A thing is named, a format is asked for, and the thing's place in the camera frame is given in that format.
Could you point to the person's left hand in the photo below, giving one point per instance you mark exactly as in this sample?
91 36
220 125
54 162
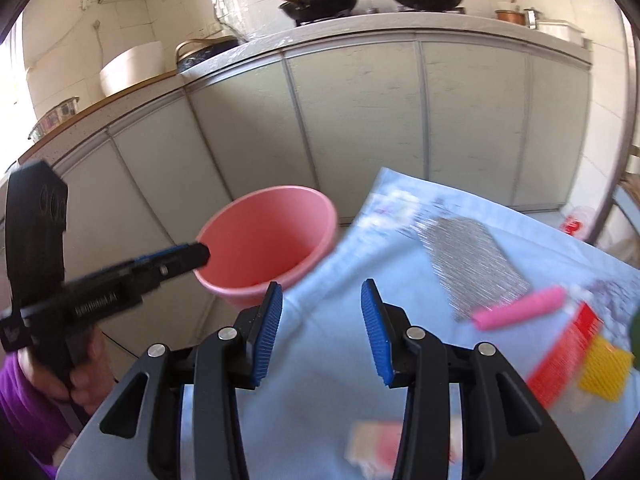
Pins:
95 380

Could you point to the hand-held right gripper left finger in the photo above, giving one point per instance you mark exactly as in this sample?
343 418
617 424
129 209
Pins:
267 335

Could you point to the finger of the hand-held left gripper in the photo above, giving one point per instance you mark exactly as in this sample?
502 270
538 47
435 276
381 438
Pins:
192 259
150 258

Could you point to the metal storage rack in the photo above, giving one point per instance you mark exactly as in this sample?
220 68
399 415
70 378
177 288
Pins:
606 220

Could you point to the pink foam roll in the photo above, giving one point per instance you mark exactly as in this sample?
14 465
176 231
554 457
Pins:
520 307

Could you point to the light blue floral cloth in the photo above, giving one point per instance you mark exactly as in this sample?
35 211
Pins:
320 360

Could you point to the white plastic basin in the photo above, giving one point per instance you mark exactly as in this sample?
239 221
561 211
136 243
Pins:
132 67

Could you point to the pink plastic bucket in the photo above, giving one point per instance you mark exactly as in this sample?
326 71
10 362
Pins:
260 240

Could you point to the grey kitchen cabinet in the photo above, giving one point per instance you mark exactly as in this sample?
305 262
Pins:
360 110

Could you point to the steel bowl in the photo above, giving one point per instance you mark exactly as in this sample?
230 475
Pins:
55 117

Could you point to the silver scouring cloth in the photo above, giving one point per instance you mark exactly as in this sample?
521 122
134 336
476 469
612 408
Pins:
475 270

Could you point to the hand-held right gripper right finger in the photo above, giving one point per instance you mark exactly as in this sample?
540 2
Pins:
375 330

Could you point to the person's left forearm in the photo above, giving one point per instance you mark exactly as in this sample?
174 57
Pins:
25 410

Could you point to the steel cup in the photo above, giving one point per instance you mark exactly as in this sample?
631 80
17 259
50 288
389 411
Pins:
532 17

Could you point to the green bell pepper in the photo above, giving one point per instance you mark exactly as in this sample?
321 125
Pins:
636 332

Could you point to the pink and white paper packet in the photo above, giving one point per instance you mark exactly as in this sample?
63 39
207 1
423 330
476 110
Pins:
380 445

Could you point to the white rectangular container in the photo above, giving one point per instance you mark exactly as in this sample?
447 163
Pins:
560 31

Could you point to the plastic bottle red label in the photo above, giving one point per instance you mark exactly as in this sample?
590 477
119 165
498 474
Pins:
575 222

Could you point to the small yellow foam net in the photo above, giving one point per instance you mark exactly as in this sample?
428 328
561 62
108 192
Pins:
605 370

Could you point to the red cardboard box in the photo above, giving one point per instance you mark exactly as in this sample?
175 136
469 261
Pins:
565 355

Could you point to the copper pot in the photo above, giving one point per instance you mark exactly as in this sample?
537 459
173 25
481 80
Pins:
510 16

